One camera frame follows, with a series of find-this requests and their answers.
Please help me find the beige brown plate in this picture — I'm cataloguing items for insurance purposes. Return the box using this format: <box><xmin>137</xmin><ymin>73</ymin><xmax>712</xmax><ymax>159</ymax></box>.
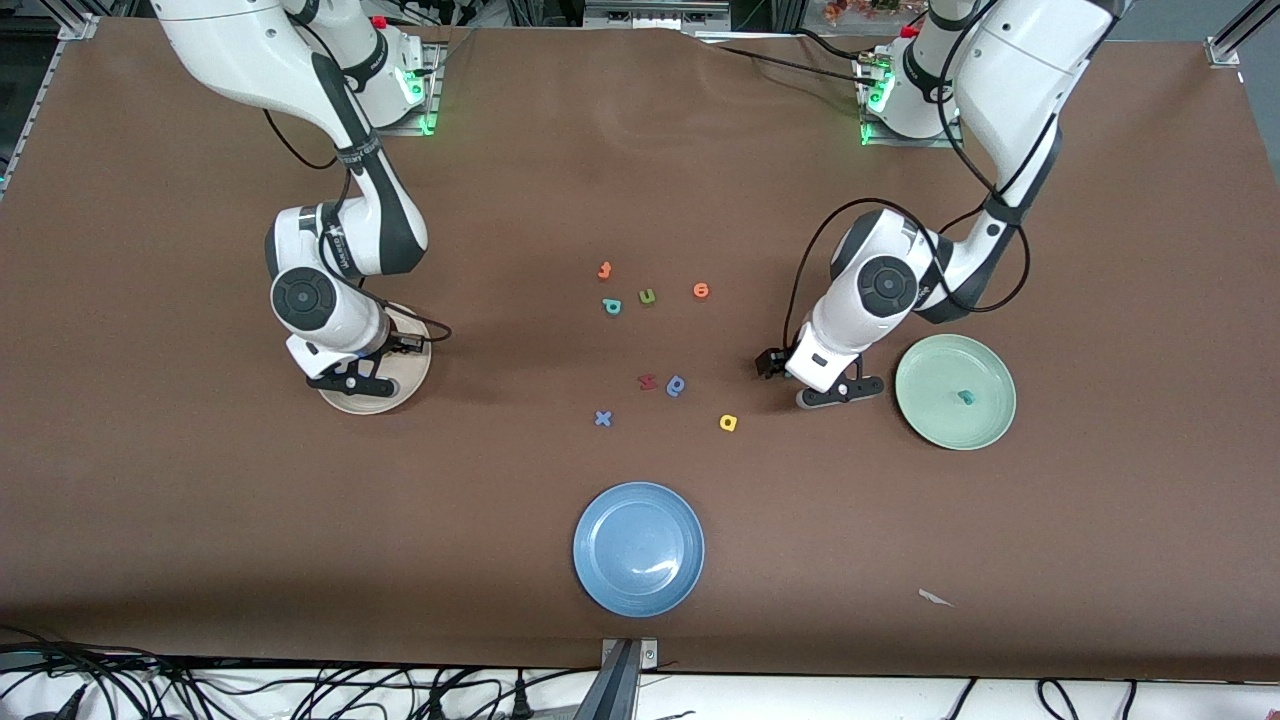
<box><xmin>316</xmin><ymin>303</ymin><xmax>433</xmax><ymax>416</ymax></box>

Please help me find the green plate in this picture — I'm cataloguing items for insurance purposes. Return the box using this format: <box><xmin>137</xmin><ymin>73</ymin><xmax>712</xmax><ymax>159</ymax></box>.
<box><xmin>894</xmin><ymin>333</ymin><xmax>1018</xmax><ymax>452</ymax></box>

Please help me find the blue plate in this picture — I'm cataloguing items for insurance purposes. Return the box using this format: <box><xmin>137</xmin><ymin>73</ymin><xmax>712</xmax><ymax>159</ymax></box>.
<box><xmin>572</xmin><ymin>481</ymin><xmax>706</xmax><ymax>619</ymax></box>

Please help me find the brown table cover sheet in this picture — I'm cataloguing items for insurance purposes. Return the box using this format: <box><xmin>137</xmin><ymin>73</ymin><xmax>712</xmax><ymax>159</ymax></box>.
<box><xmin>0</xmin><ymin>18</ymin><xmax>1280</xmax><ymax>681</ymax></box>

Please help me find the orange flower decoration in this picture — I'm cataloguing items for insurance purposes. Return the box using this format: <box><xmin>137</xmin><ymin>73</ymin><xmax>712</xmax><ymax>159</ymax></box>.
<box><xmin>825</xmin><ymin>0</ymin><xmax>906</xmax><ymax>23</ymax></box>

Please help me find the grey metal equipment box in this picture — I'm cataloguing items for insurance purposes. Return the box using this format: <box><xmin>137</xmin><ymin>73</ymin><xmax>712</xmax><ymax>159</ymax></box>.
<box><xmin>583</xmin><ymin>0</ymin><xmax>731</xmax><ymax>31</ymax></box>

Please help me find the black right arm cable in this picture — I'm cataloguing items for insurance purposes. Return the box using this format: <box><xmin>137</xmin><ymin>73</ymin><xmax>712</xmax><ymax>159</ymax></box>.
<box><xmin>262</xmin><ymin>105</ymin><xmax>453</xmax><ymax>346</ymax></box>

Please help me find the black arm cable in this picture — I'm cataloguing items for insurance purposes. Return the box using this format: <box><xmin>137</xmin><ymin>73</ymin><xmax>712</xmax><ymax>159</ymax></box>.
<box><xmin>262</xmin><ymin>105</ymin><xmax>453</xmax><ymax>346</ymax></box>
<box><xmin>783</xmin><ymin>198</ymin><xmax>1031</xmax><ymax>351</ymax></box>

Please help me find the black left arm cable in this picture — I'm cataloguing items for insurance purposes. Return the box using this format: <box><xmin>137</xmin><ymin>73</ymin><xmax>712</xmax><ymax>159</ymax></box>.
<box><xmin>783</xmin><ymin>198</ymin><xmax>1031</xmax><ymax>351</ymax></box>

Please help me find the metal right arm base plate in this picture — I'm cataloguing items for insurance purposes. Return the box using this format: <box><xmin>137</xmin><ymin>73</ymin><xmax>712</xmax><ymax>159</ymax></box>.
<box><xmin>345</xmin><ymin>42</ymin><xmax>442</xmax><ymax>137</ymax></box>

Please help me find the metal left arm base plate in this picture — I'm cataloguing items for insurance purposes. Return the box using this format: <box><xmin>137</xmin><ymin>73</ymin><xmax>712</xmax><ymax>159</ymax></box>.
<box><xmin>858</xmin><ymin>50</ymin><xmax>966</xmax><ymax>150</ymax></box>

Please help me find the thin black base cable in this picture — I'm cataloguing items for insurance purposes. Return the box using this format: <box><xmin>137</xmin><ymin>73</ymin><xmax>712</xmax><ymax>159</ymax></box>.
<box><xmin>420</xmin><ymin>28</ymin><xmax>476</xmax><ymax>76</ymax></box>

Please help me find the silver camera mount bracket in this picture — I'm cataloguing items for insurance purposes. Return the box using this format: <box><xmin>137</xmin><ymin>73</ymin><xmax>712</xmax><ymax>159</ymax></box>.
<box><xmin>600</xmin><ymin>638</ymin><xmax>660</xmax><ymax>669</ymax></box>

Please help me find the black camera pole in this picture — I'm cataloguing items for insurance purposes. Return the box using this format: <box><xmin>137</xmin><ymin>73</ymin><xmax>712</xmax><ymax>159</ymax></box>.
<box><xmin>572</xmin><ymin>640</ymin><xmax>641</xmax><ymax>720</ymax></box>

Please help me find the aluminium frame corner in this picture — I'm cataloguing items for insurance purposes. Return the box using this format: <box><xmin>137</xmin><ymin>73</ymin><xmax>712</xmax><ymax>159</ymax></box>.
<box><xmin>55</xmin><ymin>0</ymin><xmax>101</xmax><ymax>41</ymax></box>
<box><xmin>1205</xmin><ymin>0</ymin><xmax>1280</xmax><ymax>69</ymax></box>

